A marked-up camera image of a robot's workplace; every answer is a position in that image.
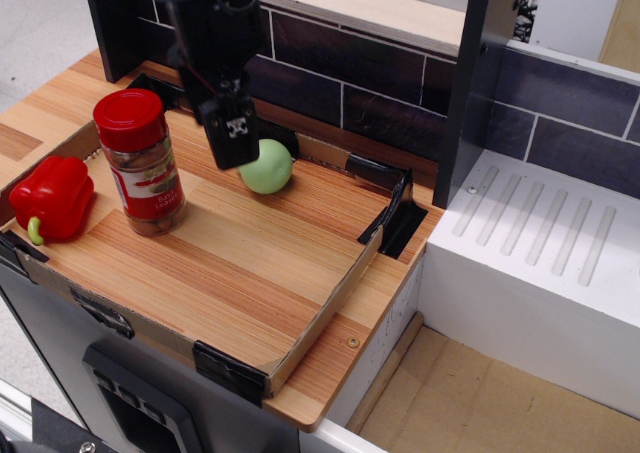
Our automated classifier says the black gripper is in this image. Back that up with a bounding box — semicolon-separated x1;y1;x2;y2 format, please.
167;0;265;170

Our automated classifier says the basil leaves spice bottle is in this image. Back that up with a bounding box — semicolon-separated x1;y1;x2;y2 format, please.
93;88;186;236

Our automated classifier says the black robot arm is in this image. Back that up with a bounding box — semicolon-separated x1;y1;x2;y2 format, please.
154;0;266;170

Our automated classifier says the cardboard fence with black tape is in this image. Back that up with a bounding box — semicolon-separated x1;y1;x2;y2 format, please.
1;63;435;426

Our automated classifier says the green onion-shaped toy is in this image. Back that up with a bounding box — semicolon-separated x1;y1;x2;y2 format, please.
238;139;293;194

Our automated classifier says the red bell pepper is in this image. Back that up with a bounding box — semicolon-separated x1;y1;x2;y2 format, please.
9;156;94;246

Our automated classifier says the white grooved drainboard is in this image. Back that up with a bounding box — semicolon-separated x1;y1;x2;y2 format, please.
419;151;639;416

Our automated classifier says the dark grey left post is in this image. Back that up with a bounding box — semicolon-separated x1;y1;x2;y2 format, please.
88;0;145;83

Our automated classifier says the dark grey vertical post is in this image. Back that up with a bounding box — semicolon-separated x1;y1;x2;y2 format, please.
433;0;519;209

